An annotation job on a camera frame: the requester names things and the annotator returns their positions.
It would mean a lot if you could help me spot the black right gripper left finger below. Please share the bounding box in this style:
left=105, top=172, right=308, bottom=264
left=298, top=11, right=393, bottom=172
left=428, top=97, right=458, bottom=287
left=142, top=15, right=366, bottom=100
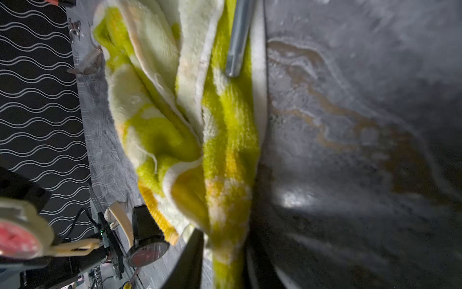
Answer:
left=161, top=229, right=204, bottom=289

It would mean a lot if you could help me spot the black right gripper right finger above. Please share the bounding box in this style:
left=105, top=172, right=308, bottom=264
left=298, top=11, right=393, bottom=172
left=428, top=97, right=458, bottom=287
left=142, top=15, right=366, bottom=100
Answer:
left=245, top=238, right=285, bottom=289

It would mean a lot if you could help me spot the yellow green white towel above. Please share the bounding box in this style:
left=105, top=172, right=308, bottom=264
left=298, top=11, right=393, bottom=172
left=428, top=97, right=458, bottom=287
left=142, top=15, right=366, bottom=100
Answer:
left=93, top=1, right=268, bottom=289

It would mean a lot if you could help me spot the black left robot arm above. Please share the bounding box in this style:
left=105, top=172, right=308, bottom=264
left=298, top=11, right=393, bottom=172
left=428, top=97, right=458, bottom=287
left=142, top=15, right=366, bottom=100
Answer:
left=1, top=168, right=125, bottom=289

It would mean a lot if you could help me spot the small metal clasp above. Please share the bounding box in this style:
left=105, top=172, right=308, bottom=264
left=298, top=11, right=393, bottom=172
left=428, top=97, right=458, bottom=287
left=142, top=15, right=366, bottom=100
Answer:
left=68, top=18, right=81, bottom=43

